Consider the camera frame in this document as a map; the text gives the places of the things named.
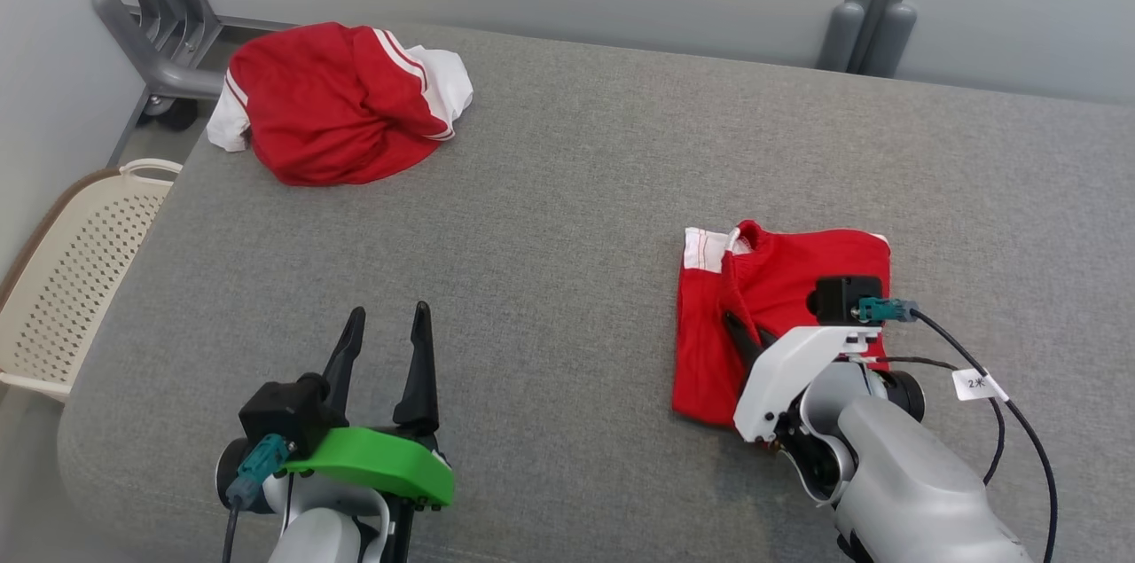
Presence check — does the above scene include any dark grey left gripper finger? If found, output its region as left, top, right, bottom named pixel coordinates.
left=393, top=301, right=440, bottom=435
left=321, top=306, right=366, bottom=422

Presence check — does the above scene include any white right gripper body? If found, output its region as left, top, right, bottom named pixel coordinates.
left=733, top=325, right=883, bottom=444

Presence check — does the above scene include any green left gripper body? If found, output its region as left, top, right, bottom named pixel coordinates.
left=284, top=426, right=455, bottom=511

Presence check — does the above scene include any red shirt with white trim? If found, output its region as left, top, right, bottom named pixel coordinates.
left=671, top=220, right=892, bottom=449

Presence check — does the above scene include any red jersey with white trim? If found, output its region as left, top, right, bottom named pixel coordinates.
left=207, top=22, right=474, bottom=187

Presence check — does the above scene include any beige perforated laundry basket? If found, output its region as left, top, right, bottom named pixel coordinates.
left=0, top=158, right=183, bottom=404

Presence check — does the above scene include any black cart wheel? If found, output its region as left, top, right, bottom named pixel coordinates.
left=146, top=98, right=200, bottom=131

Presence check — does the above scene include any teal right camera connector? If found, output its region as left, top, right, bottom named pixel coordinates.
left=856, top=297, right=919, bottom=325

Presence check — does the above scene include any teal camera connector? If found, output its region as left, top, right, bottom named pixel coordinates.
left=226, top=434, right=294, bottom=511
left=856, top=297, right=919, bottom=325

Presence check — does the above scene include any teal left camera connector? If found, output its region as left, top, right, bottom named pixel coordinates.
left=226, top=434, right=294, bottom=511

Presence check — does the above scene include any black left camera cable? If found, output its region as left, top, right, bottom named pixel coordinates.
left=222, top=501, right=245, bottom=563

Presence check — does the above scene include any black camera cable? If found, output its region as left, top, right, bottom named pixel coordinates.
left=222, top=501, right=245, bottom=563
left=909, top=308, right=1058, bottom=563

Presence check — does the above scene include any white paper cable label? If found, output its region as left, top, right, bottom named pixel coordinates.
left=951, top=368, right=1010, bottom=403

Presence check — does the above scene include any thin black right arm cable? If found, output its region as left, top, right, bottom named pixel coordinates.
left=873, top=356, right=1007, bottom=486

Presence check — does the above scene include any black right camera cable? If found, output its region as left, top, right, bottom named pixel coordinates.
left=909, top=308, right=1058, bottom=563

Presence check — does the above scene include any grey metal wall post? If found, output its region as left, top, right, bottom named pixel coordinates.
left=816, top=0, right=936, bottom=78

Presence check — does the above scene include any grey metal cart frame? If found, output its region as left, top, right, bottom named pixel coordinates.
left=55, top=0, right=298, bottom=131

